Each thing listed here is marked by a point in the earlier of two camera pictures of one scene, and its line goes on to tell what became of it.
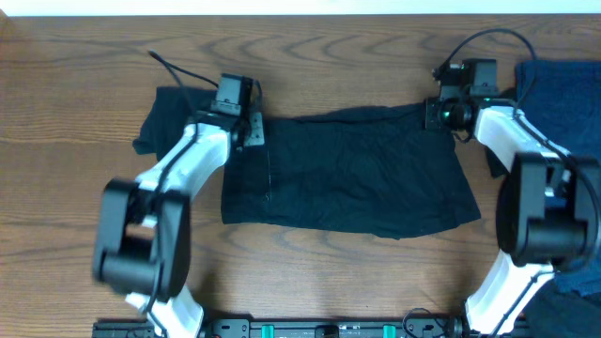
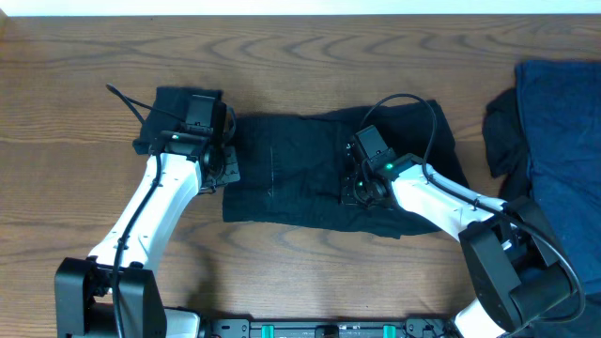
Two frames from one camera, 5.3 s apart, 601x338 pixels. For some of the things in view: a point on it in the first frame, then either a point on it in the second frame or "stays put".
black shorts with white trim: (377, 171) stays put
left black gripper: (258, 137) → (234, 169)
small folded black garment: (170, 112) stays put
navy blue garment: (562, 98) stays put
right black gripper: (430, 116) → (346, 196)
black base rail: (293, 328) stays put
